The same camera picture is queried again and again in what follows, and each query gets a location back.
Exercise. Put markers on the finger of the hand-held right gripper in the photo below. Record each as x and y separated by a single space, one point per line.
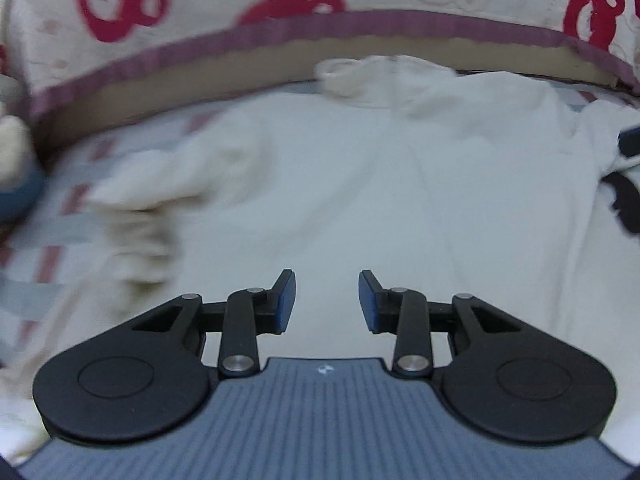
631 141

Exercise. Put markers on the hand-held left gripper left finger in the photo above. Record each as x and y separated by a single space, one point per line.
285 305

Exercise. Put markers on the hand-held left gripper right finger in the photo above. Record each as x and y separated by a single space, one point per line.
369 305

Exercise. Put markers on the cream fleece garment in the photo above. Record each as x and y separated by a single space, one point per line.
350 185

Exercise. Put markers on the tan bed base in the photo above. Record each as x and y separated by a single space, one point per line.
200 75

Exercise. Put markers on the grey plush rabbit toy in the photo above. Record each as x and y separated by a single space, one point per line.
15 160

